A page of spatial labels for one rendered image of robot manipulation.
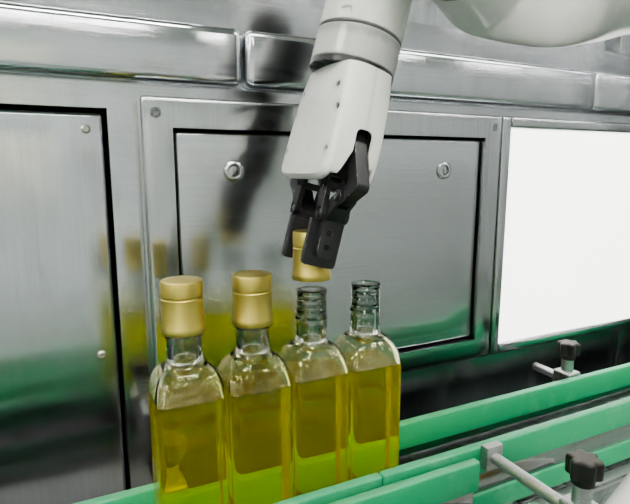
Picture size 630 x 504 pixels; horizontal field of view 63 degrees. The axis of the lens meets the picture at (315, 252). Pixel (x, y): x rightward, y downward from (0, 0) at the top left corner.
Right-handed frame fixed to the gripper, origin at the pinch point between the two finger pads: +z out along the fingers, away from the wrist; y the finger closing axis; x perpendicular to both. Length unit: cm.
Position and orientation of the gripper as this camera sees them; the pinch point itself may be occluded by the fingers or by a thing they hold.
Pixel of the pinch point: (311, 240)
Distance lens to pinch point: 46.0
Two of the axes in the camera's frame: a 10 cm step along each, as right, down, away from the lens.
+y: 4.3, 1.4, -8.9
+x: 8.7, 1.9, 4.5
